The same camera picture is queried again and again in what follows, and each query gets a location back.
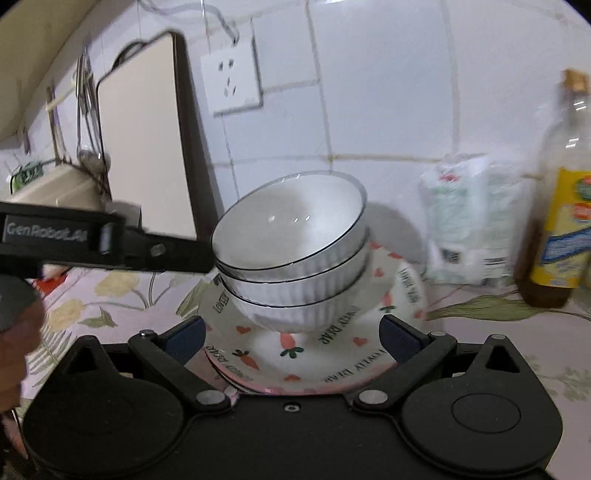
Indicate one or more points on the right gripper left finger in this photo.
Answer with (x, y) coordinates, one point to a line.
(163, 357)

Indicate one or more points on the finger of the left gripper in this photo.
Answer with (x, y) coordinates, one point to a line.
(160, 253)

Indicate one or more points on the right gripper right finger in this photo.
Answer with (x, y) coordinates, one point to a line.
(418, 356)

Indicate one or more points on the white sun plate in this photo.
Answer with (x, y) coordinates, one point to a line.
(302, 379)

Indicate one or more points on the pink bunny plate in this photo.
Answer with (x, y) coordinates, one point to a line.
(393, 286)

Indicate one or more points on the white ribbed bowl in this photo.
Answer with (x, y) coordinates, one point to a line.
(304, 291)
(299, 319)
(292, 227)

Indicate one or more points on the left hand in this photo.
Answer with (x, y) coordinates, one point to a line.
(22, 317)

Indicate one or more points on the white rice cooker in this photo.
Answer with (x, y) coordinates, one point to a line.
(64, 186)

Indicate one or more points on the green utensil holder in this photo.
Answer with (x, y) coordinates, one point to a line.
(25, 175)

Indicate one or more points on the floral table cloth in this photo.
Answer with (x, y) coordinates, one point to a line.
(113, 306)

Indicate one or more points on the cream cutting board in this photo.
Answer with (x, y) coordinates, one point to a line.
(150, 131)

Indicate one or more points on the hanging steel ladles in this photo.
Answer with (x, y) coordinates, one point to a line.
(89, 145)

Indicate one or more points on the white hanging peeler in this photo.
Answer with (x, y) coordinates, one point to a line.
(55, 102)

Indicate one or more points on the white salt bag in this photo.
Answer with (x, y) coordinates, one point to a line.
(470, 204)

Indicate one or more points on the yellow label oil bottle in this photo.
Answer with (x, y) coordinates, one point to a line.
(556, 247)

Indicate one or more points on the white wall socket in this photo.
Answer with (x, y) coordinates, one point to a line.
(231, 79)

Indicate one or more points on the wall cabinet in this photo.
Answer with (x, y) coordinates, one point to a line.
(37, 34)

